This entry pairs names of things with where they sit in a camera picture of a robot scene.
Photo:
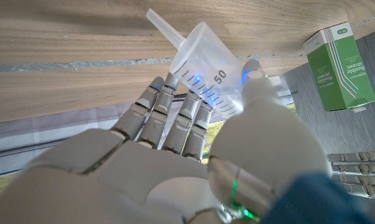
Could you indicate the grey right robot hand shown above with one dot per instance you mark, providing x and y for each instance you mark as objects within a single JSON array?
[{"x": 144, "y": 174}]

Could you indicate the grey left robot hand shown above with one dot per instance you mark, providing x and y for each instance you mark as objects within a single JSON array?
[{"x": 362, "y": 169}]

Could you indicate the large clear plastic syringe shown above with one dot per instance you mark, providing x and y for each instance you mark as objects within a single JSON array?
[{"x": 206, "y": 59}]

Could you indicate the green straws package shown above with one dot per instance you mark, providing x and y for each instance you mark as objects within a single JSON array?
[{"x": 340, "y": 71}]

